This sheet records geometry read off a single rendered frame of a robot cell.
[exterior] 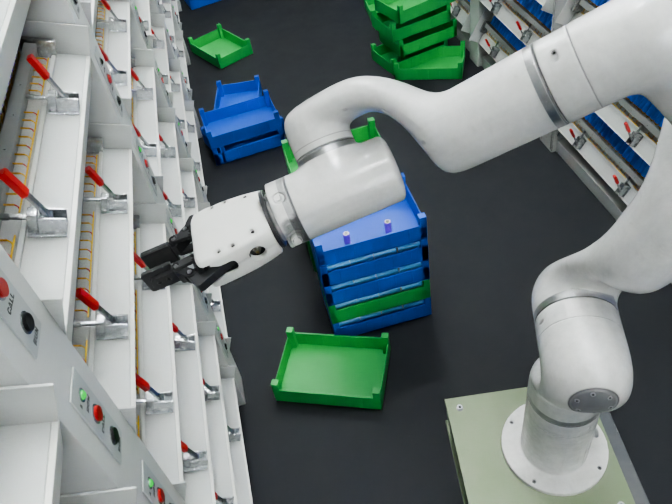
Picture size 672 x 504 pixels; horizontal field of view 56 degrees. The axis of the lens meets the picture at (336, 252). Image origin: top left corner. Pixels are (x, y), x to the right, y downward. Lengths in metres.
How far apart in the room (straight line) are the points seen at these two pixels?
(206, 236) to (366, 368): 1.13
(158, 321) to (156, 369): 0.10
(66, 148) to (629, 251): 0.73
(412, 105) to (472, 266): 1.42
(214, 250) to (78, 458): 0.27
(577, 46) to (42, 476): 0.60
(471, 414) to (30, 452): 0.92
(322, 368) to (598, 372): 1.09
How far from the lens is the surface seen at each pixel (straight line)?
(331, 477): 1.70
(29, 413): 0.60
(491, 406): 1.34
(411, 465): 1.70
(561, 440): 1.17
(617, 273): 0.87
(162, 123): 2.02
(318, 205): 0.74
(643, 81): 0.68
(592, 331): 0.94
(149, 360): 1.10
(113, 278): 0.98
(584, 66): 0.66
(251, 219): 0.76
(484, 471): 1.28
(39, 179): 0.86
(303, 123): 0.76
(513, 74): 0.67
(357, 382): 1.83
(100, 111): 1.21
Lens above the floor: 1.52
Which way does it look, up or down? 44 degrees down
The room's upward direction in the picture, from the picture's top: 11 degrees counter-clockwise
